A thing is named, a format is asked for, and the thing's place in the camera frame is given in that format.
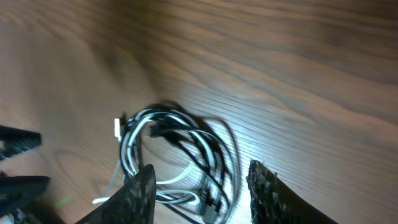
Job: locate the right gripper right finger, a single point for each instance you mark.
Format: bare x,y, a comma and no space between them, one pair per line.
273,202

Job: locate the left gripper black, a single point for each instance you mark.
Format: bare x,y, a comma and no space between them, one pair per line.
20,194

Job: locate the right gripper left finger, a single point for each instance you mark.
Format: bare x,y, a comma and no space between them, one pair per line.
134,203

